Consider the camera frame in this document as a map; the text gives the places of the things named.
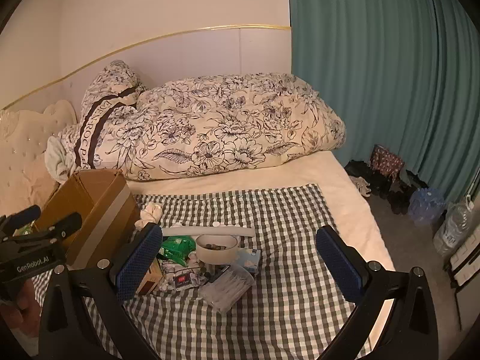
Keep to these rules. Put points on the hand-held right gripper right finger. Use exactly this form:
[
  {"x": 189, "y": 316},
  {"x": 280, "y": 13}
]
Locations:
[{"x": 337, "y": 266}]

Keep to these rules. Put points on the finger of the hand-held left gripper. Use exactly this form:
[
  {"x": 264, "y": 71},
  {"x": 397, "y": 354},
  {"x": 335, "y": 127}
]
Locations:
[
  {"x": 24, "y": 214},
  {"x": 65, "y": 223}
]

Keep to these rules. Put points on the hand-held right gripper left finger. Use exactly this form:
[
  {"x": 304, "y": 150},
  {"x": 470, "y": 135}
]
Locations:
[{"x": 138, "y": 264}]

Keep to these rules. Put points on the small brown box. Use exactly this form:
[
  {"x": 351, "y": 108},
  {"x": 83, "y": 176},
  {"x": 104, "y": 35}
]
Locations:
[{"x": 152, "y": 279}]

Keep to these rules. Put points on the cardboard box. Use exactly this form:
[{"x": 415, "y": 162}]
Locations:
[{"x": 93, "y": 202}]

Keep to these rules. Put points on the green packet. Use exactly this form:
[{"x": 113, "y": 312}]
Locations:
[{"x": 176, "y": 248}]

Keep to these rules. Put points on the clear bag with red label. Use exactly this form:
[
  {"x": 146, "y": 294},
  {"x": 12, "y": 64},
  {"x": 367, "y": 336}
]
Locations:
[{"x": 183, "y": 279}]

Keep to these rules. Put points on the beige tape roll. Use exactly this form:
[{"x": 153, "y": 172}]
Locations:
[{"x": 217, "y": 257}]

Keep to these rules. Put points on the blue tissue pack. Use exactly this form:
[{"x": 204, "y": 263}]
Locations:
[{"x": 250, "y": 261}]

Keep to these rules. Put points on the clear plastic box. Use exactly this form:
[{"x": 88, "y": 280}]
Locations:
[{"x": 225, "y": 288}]

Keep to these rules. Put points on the person's left hand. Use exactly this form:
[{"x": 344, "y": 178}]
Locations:
[{"x": 20, "y": 317}]

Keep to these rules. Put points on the white crumpled cloth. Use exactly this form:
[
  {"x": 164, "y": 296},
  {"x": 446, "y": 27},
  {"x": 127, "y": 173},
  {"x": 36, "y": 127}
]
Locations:
[{"x": 150, "y": 215}]

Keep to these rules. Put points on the light green cloth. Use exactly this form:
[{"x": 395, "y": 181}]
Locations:
[{"x": 56, "y": 157}]

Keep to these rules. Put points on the green checked cloth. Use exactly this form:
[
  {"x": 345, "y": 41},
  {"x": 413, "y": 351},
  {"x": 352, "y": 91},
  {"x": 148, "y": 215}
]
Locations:
[{"x": 292, "y": 217}]

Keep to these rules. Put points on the cream tufted headboard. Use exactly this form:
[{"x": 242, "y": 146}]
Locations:
[{"x": 22, "y": 138}]

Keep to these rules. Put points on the small black case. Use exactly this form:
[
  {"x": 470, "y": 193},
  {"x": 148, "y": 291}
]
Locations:
[{"x": 219, "y": 272}]

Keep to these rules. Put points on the blue plastic bag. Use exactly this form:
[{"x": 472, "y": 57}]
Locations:
[{"x": 427, "y": 204}]

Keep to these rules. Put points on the patterned gift bag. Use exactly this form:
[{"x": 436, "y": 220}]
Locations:
[{"x": 386, "y": 159}]

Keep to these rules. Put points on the floral pillow with brown band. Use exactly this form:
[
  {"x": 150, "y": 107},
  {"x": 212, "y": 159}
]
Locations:
[{"x": 108, "y": 112}]

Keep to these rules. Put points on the clear water bottle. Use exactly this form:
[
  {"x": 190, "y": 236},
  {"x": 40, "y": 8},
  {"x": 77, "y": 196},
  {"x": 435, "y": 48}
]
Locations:
[{"x": 453, "y": 228}]

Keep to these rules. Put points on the white slatted rack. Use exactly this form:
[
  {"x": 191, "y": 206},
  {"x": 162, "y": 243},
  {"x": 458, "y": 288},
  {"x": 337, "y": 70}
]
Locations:
[{"x": 467, "y": 262}]

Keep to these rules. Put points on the floral cream duvet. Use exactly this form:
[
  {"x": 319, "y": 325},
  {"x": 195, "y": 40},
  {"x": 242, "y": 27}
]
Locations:
[{"x": 232, "y": 127}]

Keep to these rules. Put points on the teal curtain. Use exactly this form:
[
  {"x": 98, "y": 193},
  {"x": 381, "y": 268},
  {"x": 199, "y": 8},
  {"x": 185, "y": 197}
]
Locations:
[{"x": 375, "y": 63}]

